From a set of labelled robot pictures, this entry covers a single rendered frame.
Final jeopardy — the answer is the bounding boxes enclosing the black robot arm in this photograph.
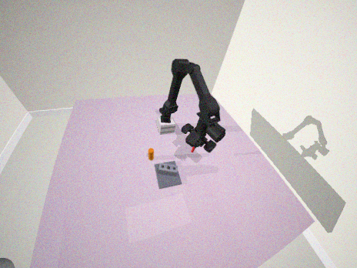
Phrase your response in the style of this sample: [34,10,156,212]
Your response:
[159,59,225,147]

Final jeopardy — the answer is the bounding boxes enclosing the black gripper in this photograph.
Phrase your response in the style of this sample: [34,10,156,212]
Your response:
[181,123,216,153]

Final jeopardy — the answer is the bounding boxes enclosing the orange cylinder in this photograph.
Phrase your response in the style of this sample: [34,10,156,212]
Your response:
[148,149,154,161]

